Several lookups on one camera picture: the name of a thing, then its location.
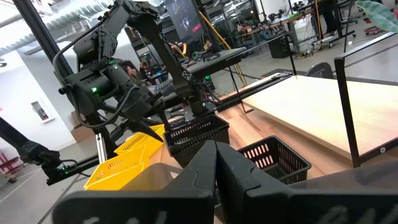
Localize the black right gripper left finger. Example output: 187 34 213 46
51 139 218 224

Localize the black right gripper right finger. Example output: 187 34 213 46
216 141 398 224

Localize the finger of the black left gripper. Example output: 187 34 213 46
158 108 171 132
132 119 165 143

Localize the yellow plastic basket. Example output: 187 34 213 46
113 123 166 159
83 146 147 191

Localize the black plastic basket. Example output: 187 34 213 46
163 114 231 169
238 135 312 185

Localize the seated person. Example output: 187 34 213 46
119 60 147 86

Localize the brown cardboard box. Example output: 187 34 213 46
70 110 96 143

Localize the dark grey desk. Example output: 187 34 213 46
183 46 248 113

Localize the black computer monitor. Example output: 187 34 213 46
163 0 206 43

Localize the black floor cabinet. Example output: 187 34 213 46
267 35 292 59

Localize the dark grey chair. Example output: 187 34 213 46
305 61 335 80

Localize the cluttered grey workbench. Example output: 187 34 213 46
239 6 315 54

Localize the red rolling dolly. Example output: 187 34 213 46
363 18 398 35

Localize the green snake plant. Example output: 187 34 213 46
355 0 398 34

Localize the aluminium extrusion post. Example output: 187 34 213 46
95 133 108 164

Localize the white wall cabinet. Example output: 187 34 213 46
30 99 56 124

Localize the yellow hose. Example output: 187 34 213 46
198 11 248 88

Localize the wooden shelf with black frame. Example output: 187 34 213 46
217 30 398 169

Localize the black metal rig frame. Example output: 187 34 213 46
12 0 75 82

